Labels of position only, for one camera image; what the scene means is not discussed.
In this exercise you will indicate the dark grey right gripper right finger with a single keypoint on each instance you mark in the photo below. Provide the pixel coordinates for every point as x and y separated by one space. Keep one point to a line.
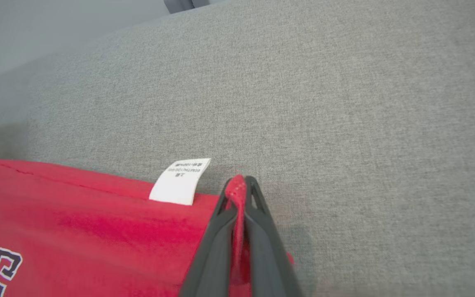
266 255

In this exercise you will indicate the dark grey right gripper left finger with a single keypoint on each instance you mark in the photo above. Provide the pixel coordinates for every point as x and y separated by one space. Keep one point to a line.
210 255

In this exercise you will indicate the red Bulls jersey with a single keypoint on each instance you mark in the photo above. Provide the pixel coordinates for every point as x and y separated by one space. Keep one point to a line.
76 227

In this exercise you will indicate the grey partition post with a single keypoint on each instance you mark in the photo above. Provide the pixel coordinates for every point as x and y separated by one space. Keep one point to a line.
177 5
200 2

